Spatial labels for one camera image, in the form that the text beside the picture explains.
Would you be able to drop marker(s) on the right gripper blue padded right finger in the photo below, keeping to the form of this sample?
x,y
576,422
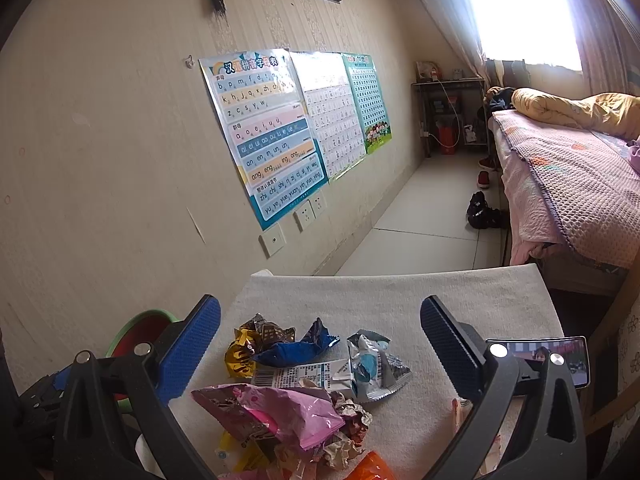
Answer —
x,y
525,421

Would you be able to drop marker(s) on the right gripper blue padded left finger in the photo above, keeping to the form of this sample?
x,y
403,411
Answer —
x,y
91,440

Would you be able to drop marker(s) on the pink plastic bag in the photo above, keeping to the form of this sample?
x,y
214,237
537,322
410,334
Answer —
x,y
292,417

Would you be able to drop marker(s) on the printed paper wad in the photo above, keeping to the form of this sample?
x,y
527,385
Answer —
x,y
337,452

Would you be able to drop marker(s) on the wooden chair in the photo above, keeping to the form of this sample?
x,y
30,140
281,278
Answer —
x,y
601,404

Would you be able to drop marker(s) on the pink white small carton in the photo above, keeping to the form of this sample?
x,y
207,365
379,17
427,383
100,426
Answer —
x,y
460,410

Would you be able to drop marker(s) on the smartphone with video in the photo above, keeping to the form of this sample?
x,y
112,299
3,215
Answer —
x,y
573,350

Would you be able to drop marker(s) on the green rimmed red bin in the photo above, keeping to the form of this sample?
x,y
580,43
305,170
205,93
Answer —
x,y
146,326

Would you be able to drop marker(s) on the gold crumpled wrapper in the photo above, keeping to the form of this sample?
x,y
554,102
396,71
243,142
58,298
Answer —
x,y
250,339

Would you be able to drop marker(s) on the orange plastic wrapper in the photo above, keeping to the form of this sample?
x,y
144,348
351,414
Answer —
x,y
371,467

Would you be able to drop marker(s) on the dark blue crumpled wrapper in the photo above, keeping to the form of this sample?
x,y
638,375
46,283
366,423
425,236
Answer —
x,y
317,340

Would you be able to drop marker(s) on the silver blue snack bag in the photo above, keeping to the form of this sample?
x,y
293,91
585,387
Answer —
x,y
376,373

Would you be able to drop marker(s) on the white milk carton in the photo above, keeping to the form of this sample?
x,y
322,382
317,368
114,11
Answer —
x,y
333,376

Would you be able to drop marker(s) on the black shoes on floor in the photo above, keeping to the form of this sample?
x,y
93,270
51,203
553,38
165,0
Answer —
x,y
481,216

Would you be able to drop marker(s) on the bed with pink cover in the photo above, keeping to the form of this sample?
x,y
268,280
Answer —
x,y
573,200

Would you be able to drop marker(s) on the red slipper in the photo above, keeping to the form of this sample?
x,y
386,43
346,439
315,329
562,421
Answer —
x,y
483,180

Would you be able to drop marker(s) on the red bucket under shelf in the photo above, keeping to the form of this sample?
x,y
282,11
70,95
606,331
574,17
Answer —
x,y
447,139

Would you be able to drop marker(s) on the yellow folded quilt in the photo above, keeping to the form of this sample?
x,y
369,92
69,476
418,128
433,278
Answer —
x,y
612,113

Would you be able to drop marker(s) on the dark metal shelf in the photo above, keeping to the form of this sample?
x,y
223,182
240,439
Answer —
x,y
458,103

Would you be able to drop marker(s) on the lace window curtain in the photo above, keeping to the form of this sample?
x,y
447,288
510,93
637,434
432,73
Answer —
x,y
455,21

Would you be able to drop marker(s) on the white wall socket left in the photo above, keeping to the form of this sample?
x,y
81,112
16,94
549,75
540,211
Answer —
x,y
272,240

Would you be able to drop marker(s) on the white wall socket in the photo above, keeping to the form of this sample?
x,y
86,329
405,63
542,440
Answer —
x,y
318,204
304,215
272,240

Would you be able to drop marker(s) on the white wall socket middle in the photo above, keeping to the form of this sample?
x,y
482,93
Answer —
x,y
304,215

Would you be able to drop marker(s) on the white wall socket right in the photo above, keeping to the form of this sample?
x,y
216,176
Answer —
x,y
318,204

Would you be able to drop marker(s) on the blue pinyin wall poster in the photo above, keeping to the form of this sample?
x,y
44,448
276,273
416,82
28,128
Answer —
x,y
263,117

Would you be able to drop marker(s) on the white chart wall poster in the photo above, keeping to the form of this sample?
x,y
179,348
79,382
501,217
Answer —
x,y
331,108

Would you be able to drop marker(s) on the green number wall poster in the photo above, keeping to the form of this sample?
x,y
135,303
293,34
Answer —
x,y
368,99

